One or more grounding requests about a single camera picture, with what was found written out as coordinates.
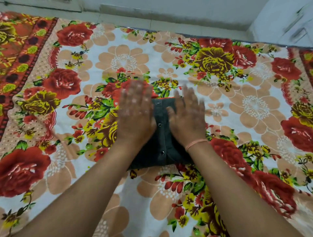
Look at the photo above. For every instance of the person's right forearm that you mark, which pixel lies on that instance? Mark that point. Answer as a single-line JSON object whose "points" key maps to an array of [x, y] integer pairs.
{"points": [[232, 195]]}

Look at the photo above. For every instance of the person's right hand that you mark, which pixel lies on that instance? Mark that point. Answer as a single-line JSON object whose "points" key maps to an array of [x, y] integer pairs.
{"points": [[189, 122]]}

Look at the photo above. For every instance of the person's left forearm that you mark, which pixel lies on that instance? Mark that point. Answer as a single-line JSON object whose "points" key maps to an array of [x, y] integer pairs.
{"points": [[80, 195]]}

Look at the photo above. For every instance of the dark green shirt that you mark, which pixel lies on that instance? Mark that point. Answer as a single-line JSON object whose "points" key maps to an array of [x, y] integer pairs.
{"points": [[161, 136]]}

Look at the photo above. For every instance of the person's left hand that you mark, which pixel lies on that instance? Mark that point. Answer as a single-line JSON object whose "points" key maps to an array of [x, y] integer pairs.
{"points": [[135, 117]]}

